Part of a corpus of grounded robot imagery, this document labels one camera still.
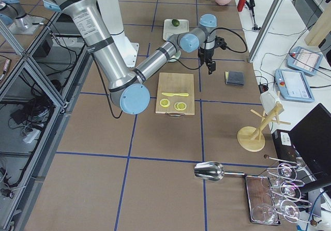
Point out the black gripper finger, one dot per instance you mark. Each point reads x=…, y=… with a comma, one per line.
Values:
x=210, y=68
x=214, y=65

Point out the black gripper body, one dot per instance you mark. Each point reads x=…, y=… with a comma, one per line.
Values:
x=205, y=54

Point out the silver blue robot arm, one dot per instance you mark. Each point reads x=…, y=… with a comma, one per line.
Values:
x=100, y=25

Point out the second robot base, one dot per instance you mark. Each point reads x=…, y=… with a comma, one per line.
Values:
x=15, y=17

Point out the light green bowl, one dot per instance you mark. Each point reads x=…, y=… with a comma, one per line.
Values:
x=175, y=57

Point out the dark sponge with yellow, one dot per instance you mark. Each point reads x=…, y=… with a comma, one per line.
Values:
x=234, y=78

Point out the green avocado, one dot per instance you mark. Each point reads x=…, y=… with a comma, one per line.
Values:
x=175, y=22

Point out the white plastic tray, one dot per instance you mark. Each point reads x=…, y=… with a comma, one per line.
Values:
x=169, y=29

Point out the wooden cutting board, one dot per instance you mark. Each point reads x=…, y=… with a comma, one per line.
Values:
x=176, y=83

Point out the lemon slice right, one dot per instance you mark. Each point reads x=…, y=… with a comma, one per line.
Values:
x=180, y=106

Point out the lemon slice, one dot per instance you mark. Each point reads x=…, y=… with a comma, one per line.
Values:
x=165, y=103
x=180, y=106

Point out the yellow plastic knife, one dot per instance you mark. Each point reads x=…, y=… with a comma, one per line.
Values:
x=175, y=94

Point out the lemon slice left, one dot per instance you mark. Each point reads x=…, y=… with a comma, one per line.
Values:
x=165, y=103

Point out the black selfie stick tripod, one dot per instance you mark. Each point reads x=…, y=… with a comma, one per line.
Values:
x=251, y=5

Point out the wooden mug tree stand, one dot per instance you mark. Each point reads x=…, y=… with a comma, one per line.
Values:
x=251, y=138

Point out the near teach pendant tablet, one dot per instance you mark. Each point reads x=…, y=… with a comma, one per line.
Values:
x=293, y=85

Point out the teach pendant tablet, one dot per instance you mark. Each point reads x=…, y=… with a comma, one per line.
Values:
x=293, y=85
x=304, y=60

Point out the far teach pendant tablet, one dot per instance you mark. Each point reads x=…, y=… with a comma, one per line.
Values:
x=304, y=60

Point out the metal scoop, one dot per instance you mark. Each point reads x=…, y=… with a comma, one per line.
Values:
x=214, y=171

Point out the black monitor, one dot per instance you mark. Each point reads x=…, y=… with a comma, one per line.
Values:
x=311, y=138

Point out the wine glass rack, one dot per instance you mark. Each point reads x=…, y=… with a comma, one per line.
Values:
x=286, y=189

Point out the dark tray with glasses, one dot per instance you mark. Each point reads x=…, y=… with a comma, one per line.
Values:
x=260, y=203

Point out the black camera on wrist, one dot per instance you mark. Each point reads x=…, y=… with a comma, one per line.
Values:
x=220, y=43

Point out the aluminium frame post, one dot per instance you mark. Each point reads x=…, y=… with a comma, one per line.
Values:
x=264, y=29

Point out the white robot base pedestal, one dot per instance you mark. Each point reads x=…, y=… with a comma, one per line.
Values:
x=111, y=15

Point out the aluminium frame side cage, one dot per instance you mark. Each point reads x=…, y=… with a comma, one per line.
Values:
x=37, y=73

